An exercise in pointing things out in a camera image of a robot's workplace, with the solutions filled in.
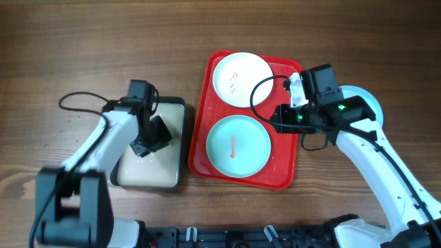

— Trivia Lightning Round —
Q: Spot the pale green plate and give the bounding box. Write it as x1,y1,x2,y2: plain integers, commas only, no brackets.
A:
206,115,271,178

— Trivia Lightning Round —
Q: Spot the light blue plate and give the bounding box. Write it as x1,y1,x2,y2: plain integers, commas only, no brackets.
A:
341,85,384,127

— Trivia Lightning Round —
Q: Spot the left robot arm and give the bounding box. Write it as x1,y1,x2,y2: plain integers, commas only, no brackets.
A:
28,100,172,247

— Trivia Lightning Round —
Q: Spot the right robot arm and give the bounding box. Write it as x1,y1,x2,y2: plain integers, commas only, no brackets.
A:
269,96,440,247

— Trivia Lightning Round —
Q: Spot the black water tray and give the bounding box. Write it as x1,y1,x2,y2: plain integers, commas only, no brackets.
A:
110,96,186,189

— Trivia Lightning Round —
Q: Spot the white plate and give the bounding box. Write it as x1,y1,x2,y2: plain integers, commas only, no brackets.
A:
212,52,274,107

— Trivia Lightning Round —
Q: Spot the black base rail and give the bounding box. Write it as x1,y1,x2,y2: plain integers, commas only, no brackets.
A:
137,222,339,248

